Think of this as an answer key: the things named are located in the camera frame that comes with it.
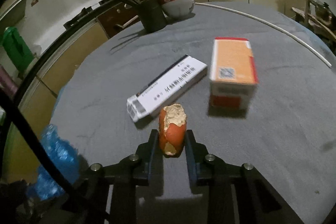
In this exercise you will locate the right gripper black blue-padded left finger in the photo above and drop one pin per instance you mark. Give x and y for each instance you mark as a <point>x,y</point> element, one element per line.
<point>146,153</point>

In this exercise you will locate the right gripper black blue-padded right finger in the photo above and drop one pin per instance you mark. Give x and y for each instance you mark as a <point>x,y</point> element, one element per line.
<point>195,157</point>

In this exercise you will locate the bitten orange fruit peel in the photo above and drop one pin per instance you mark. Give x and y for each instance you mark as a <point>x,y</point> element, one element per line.
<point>172,129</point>

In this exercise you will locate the blue plastic bag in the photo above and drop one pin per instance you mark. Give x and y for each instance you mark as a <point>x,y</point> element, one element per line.
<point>65,158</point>

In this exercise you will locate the long white medicine box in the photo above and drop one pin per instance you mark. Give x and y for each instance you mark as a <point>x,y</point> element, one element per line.
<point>166,88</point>

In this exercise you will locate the orange white carton box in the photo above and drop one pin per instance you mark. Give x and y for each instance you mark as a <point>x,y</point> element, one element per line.
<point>233,75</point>

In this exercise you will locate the dark chopstick holder cup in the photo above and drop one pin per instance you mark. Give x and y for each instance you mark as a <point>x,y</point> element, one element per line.
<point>151,16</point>

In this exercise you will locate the lower counter cabinets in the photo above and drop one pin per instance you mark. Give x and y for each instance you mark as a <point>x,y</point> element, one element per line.
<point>19,161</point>

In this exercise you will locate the green thermos flask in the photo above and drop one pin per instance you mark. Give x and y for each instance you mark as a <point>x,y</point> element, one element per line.
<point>16,49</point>

